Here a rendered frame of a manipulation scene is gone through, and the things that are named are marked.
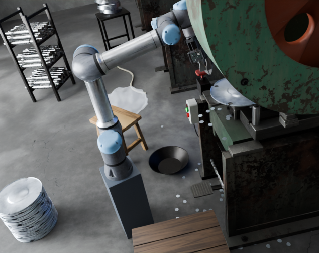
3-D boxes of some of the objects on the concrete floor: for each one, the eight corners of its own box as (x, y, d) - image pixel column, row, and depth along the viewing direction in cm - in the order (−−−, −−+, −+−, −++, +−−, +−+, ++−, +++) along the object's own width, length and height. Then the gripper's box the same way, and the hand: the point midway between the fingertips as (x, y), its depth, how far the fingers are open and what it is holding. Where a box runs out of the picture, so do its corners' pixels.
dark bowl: (152, 184, 209) (151, 177, 205) (147, 157, 233) (146, 150, 229) (194, 175, 210) (193, 168, 206) (185, 148, 234) (184, 142, 230)
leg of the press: (228, 251, 161) (223, 114, 109) (221, 233, 170) (213, 99, 118) (390, 213, 164) (460, 61, 112) (374, 197, 173) (432, 50, 121)
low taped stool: (100, 151, 249) (88, 119, 229) (120, 136, 262) (111, 104, 243) (128, 166, 228) (118, 132, 209) (149, 149, 242) (141, 115, 222)
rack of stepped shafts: (63, 101, 332) (28, 15, 277) (28, 102, 343) (-12, 20, 288) (79, 83, 365) (50, 2, 310) (46, 84, 377) (13, 7, 322)
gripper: (180, 41, 135) (197, 82, 144) (197, 35, 130) (213, 78, 138) (188, 34, 141) (203, 74, 150) (204, 28, 135) (219, 70, 144)
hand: (209, 71), depth 145 cm, fingers closed
